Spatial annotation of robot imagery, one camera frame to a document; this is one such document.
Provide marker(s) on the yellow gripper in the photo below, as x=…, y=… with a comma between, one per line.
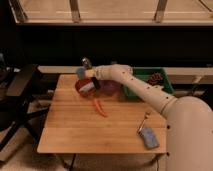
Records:
x=91, y=73

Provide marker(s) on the dark round dish brush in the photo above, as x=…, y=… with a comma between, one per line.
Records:
x=86, y=63

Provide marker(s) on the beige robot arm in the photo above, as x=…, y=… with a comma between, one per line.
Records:
x=189, y=142

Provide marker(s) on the blue plastic cup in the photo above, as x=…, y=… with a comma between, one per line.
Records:
x=80, y=73

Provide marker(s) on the white cloth in bowl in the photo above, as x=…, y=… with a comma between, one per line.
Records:
x=86, y=87

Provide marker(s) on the red bowl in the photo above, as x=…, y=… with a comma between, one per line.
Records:
x=81, y=83

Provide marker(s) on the purple bowl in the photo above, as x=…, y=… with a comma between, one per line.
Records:
x=109, y=87

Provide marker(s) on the orange carrot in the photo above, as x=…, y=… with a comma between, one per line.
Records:
x=99, y=108

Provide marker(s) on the green plastic bin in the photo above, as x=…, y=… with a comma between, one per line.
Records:
x=145, y=72

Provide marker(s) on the red grapes bunch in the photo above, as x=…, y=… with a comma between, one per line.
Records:
x=155, y=78

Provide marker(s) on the metal spoon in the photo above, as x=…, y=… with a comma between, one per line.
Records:
x=146, y=116

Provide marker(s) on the blue sponge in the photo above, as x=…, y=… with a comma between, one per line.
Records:
x=149, y=138

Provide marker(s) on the black office chair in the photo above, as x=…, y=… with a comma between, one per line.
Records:
x=15, y=97

